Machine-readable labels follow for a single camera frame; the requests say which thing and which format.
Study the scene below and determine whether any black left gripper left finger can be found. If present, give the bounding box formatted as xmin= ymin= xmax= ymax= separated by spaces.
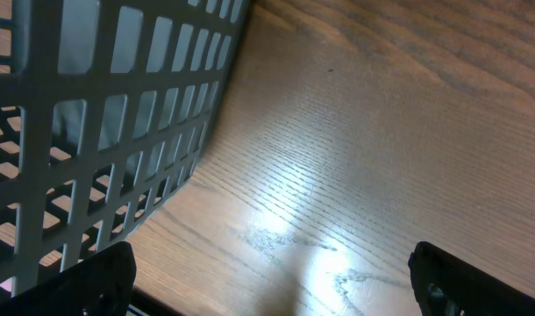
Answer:
xmin=0 ymin=241 xmax=137 ymax=316

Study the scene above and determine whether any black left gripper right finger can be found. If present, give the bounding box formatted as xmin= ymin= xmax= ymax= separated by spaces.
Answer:
xmin=408 ymin=241 xmax=535 ymax=316

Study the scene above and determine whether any grey plastic mesh basket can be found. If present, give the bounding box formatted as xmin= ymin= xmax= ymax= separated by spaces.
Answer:
xmin=0 ymin=0 xmax=251 ymax=304

